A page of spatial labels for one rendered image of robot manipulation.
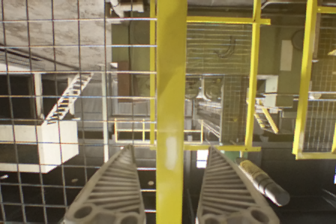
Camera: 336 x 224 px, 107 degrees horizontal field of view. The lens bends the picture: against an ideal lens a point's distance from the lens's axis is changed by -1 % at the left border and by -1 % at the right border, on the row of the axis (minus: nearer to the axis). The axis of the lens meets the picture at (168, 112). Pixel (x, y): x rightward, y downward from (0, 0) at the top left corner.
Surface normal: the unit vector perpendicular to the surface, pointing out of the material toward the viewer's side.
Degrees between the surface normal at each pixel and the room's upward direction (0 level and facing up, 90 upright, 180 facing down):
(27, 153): 90
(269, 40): 90
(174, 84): 90
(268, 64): 90
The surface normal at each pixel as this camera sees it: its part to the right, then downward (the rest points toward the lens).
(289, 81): -0.01, 0.10
